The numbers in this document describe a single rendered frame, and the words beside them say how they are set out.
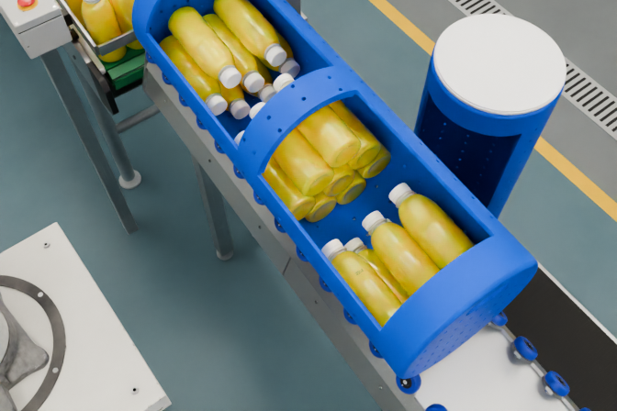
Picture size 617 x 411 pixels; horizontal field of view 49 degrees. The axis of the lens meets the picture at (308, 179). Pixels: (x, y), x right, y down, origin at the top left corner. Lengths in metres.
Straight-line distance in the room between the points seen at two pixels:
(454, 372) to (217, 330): 1.15
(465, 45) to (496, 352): 0.64
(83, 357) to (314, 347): 1.17
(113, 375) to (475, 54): 0.95
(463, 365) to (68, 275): 0.71
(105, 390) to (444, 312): 0.54
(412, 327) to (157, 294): 1.45
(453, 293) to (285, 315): 1.33
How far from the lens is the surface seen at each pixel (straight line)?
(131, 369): 1.15
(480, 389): 1.27
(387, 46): 2.91
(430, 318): 0.99
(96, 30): 1.61
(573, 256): 2.52
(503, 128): 1.46
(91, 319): 1.19
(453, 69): 1.47
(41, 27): 1.57
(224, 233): 2.20
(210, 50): 1.34
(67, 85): 1.82
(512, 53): 1.53
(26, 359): 1.18
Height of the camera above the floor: 2.12
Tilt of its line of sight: 58 degrees down
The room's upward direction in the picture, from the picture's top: straight up
